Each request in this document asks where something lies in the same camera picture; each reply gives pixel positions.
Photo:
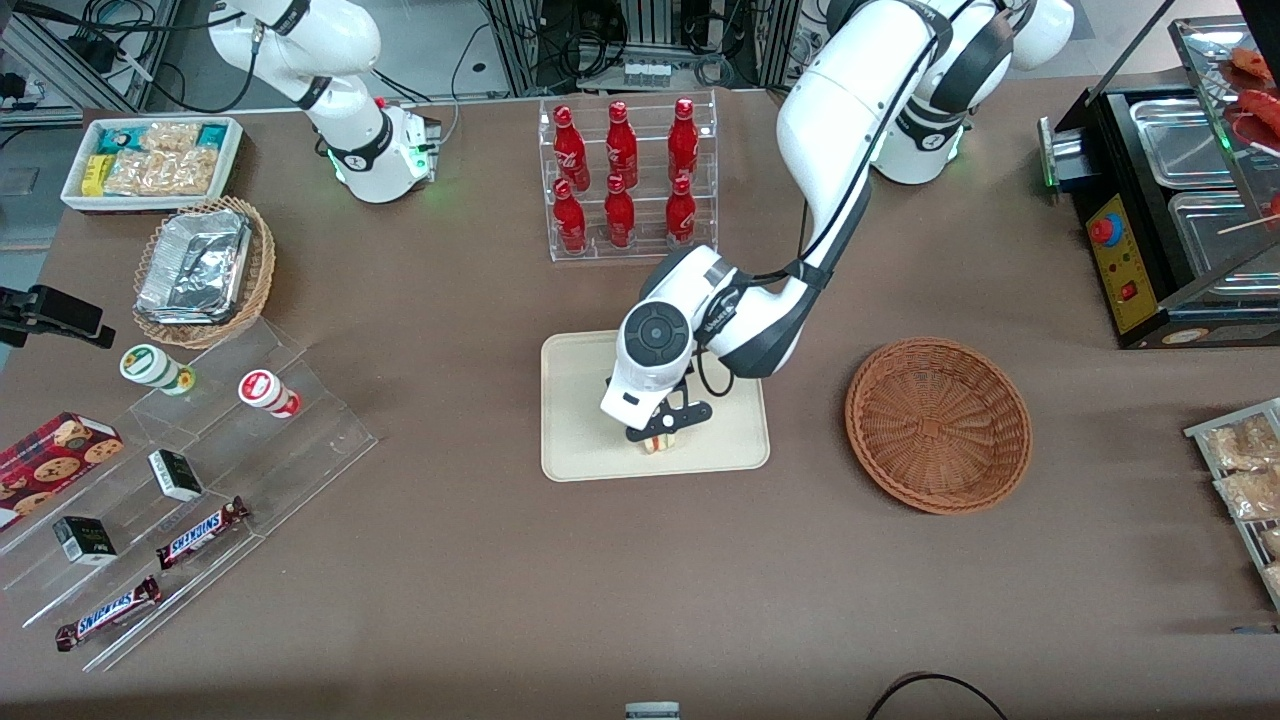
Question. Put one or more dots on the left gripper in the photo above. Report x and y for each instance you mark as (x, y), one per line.
(689, 369)

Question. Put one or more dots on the triangle sandwich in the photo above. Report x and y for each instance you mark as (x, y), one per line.
(659, 445)

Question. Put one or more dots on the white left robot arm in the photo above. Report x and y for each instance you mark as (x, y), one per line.
(840, 120)

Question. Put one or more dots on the cream plastic tray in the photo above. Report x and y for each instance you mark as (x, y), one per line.
(580, 420)

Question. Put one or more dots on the round brown wicker basket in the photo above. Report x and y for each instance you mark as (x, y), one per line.
(935, 425)

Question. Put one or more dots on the wicker basket with foil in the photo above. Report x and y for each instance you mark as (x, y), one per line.
(258, 270)

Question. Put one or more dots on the metal snack rack tray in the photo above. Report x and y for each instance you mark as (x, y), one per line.
(1200, 432)

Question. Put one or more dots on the red cola bottle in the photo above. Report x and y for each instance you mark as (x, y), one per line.
(570, 220)
(621, 145)
(619, 215)
(570, 150)
(683, 140)
(680, 215)

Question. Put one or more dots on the clear acrylic bottle rack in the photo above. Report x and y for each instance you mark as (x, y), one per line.
(645, 180)

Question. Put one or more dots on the small grey device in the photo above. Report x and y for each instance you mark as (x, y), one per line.
(652, 711)

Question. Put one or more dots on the clear acrylic step display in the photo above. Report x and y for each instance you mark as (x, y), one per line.
(300, 440)

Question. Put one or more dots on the red lid yogurt cup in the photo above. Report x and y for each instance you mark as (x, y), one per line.
(265, 390)

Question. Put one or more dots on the snickers bar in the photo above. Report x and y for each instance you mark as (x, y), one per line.
(200, 533)
(108, 613)

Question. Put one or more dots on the black food warmer machine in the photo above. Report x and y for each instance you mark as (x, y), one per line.
(1125, 260)

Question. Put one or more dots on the small black box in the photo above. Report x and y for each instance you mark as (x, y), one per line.
(175, 475)
(85, 540)

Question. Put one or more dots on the silver foil container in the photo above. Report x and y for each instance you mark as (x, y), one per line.
(195, 265)

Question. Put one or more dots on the green lid yogurt cup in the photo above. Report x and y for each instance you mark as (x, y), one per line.
(150, 366)

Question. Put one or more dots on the clear cracker bag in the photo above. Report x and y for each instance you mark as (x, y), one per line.
(165, 172)

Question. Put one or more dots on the clear bag of crackers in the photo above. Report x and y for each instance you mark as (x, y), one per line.
(1250, 493)
(1240, 445)

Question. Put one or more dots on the steel warmer pan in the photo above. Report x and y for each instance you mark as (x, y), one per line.
(1180, 140)
(1215, 235)

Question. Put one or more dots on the green snack pack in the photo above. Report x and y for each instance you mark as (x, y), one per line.
(120, 140)

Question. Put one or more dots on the red cookie box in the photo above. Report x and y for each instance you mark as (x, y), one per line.
(50, 460)

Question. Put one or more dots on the yellow snack box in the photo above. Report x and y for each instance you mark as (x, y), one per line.
(95, 175)

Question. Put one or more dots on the white snack bin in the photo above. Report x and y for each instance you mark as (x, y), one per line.
(75, 195)

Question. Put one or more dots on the aluminium frame rack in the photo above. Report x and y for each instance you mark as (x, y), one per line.
(650, 40)

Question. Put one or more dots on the black clamp mount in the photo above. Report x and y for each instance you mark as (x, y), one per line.
(50, 310)

